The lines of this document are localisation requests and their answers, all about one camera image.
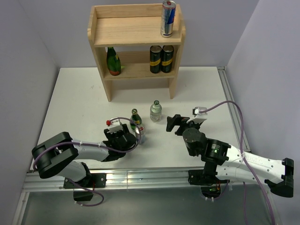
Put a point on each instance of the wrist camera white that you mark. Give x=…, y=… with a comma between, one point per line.
x=114, y=125
x=199, y=115

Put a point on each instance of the red bull can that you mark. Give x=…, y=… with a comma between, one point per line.
x=140, y=133
x=167, y=18

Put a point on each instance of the right black yellow can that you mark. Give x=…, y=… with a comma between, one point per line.
x=167, y=58

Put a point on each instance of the aluminium rail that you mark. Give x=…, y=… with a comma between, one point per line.
x=117, y=180
x=234, y=113

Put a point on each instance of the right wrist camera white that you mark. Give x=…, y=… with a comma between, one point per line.
x=199, y=115

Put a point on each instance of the Red Bull can front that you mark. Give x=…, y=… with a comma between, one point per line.
x=140, y=133

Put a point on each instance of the green perrier bottle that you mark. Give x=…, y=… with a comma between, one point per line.
x=113, y=62
x=135, y=119

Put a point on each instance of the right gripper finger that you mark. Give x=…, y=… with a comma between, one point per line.
x=180, y=119
x=172, y=122

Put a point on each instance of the aluminium front rail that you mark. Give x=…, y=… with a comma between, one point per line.
x=117, y=180

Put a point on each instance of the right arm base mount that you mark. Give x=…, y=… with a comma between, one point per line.
x=211, y=186

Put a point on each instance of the black yellow can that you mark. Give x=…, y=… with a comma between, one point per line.
x=167, y=58
x=155, y=58

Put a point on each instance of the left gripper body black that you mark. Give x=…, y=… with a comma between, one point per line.
x=114, y=136

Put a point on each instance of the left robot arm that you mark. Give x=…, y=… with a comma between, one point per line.
x=62, y=156

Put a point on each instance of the clear bottle back right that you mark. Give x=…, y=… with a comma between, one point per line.
x=155, y=111

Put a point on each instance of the aluminium right rail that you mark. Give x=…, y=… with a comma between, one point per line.
x=234, y=113

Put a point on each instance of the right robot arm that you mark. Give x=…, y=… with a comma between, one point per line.
x=223, y=162

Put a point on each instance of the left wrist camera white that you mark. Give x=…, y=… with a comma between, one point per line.
x=114, y=125

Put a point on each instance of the left black yellow can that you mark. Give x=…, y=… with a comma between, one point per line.
x=155, y=58

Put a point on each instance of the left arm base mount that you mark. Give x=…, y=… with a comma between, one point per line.
x=84, y=190

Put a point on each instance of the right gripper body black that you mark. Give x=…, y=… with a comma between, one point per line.
x=191, y=123

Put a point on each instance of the wooden two-tier shelf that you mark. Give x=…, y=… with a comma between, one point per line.
x=131, y=25

